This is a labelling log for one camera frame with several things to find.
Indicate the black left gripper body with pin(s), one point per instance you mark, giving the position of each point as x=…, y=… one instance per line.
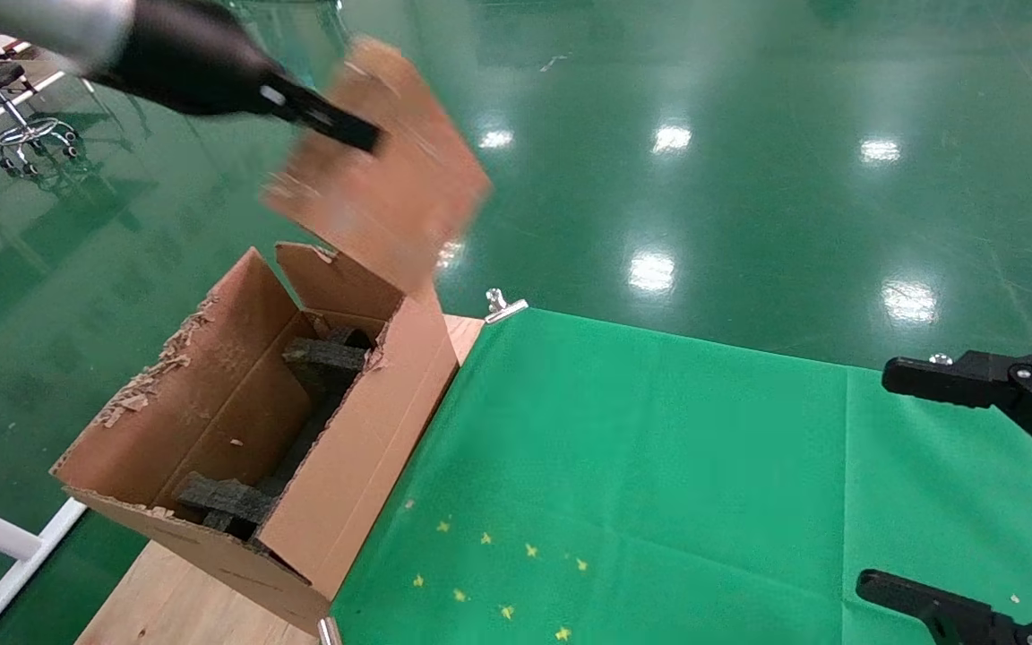
x=193, y=54

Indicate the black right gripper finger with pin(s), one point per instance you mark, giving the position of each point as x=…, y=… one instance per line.
x=950, y=611
x=1009, y=385

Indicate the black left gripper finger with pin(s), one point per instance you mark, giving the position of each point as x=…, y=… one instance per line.
x=328, y=118

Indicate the small taped cardboard box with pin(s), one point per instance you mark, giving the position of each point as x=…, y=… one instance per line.
x=399, y=197

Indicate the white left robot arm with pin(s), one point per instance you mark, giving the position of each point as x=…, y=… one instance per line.
x=41, y=22

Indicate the large open cardboard carton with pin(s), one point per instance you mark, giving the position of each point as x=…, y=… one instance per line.
x=346, y=475

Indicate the black swivel stool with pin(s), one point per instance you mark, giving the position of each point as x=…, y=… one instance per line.
x=5, y=103

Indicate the green table cloth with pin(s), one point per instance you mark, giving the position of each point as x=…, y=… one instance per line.
x=704, y=484

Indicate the white pipe frame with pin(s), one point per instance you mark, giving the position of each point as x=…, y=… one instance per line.
x=5, y=555

